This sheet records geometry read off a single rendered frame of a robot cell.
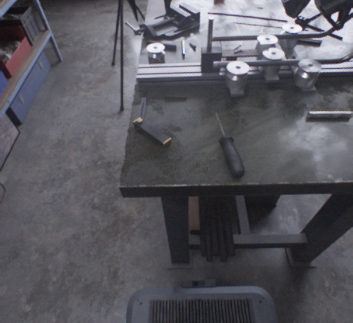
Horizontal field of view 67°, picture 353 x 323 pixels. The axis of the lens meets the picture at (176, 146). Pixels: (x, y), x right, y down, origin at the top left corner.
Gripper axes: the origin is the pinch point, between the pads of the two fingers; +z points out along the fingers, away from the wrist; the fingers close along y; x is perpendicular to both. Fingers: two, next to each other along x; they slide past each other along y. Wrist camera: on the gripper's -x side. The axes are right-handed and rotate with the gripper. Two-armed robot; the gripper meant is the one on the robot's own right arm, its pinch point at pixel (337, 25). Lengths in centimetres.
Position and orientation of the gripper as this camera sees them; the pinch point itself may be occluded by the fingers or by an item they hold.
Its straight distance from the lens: 85.1
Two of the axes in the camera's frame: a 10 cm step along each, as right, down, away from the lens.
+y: 0.0, 7.7, -6.4
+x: 8.5, -3.4, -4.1
